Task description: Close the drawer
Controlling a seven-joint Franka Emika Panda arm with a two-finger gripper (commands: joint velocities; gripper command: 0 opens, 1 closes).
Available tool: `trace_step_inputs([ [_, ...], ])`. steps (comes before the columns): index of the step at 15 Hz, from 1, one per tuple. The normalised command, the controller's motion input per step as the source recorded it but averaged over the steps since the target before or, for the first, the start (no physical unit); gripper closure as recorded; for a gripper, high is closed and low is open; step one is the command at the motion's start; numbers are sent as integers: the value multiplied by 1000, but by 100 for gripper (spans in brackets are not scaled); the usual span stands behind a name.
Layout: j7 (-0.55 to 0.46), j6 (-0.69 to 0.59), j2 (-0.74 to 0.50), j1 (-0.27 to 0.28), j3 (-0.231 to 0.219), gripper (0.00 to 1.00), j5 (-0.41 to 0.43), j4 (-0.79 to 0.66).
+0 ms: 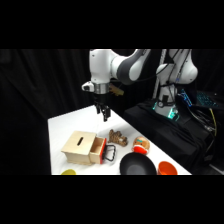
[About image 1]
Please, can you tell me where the yellow cable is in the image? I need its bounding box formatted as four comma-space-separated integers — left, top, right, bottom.
209, 108, 218, 138

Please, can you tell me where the light wooden slotted box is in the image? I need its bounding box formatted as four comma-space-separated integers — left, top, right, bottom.
60, 130, 98, 166

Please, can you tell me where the black curtain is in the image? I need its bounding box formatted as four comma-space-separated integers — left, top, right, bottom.
0, 49, 224, 176

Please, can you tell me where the yellow round object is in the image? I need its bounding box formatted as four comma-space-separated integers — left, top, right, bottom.
60, 168, 78, 176

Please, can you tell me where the brown giraffe plush toy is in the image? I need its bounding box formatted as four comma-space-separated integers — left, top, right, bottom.
108, 128, 129, 148

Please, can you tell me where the orange bowl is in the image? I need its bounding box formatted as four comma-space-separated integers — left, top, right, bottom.
157, 160, 179, 176

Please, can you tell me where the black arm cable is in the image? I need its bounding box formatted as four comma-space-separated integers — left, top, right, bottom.
133, 49, 192, 88

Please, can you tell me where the red-fronted drawer with black handle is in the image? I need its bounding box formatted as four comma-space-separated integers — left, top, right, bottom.
89, 135, 117, 165

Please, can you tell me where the black cloth-covered stand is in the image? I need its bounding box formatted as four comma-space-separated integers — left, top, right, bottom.
122, 99, 216, 175

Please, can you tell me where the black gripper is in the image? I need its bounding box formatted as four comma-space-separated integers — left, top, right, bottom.
92, 92, 112, 123

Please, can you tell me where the black bowl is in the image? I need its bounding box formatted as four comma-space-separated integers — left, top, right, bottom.
119, 151, 158, 176

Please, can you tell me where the blue backlit keyboard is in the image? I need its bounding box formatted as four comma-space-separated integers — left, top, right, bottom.
196, 91, 220, 108

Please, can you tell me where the tan wrist camera box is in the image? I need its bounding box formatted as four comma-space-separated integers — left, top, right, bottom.
108, 83, 125, 98

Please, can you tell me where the white slanted pole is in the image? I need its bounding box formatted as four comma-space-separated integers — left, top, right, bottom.
152, 49, 167, 100

